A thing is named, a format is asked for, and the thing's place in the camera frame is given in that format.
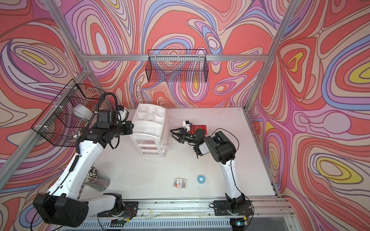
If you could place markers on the white plastic drawer organizer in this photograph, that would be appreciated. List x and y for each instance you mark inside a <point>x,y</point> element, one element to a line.
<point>150,132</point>

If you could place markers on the metal cup with pens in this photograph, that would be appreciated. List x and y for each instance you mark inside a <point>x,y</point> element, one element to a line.
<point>96,180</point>

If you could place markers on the black wire basket back wall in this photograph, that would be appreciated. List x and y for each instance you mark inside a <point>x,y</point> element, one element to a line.
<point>177,65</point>

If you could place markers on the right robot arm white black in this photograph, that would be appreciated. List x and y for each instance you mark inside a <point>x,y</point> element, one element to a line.
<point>223,152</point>

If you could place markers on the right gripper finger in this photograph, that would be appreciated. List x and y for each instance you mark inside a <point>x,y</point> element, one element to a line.
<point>179,138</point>
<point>178,132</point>

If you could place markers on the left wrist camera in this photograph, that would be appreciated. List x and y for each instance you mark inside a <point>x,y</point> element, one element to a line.
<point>111,117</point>

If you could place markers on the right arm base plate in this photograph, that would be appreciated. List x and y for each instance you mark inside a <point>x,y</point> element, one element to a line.
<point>223,208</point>

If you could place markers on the white tape roll in basket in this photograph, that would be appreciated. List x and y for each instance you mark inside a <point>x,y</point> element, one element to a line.
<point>82,112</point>

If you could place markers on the blue tape roll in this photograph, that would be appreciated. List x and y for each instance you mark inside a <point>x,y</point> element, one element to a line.
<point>201,179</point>

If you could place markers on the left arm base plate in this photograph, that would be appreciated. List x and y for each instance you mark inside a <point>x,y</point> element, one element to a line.
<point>128,209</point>

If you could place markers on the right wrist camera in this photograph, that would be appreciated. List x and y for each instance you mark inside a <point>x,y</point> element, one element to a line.
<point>187,125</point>

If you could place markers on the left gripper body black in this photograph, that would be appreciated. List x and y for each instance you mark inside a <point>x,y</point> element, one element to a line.
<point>125,129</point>

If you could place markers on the black wire basket left wall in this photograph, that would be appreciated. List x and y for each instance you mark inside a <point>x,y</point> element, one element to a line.
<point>57,124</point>

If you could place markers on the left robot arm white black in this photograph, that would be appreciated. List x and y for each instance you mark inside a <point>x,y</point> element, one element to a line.
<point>60,205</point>

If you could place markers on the red postcard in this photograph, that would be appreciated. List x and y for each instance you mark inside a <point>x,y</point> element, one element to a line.
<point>195,127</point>

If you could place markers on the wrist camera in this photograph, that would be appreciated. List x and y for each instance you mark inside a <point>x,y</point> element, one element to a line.
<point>111,117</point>
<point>187,125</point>

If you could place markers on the black wire basket wall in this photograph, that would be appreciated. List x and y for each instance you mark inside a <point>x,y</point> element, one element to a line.
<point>57,124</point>
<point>177,65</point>

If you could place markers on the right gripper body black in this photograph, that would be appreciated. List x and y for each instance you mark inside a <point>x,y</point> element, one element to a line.
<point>190,137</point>

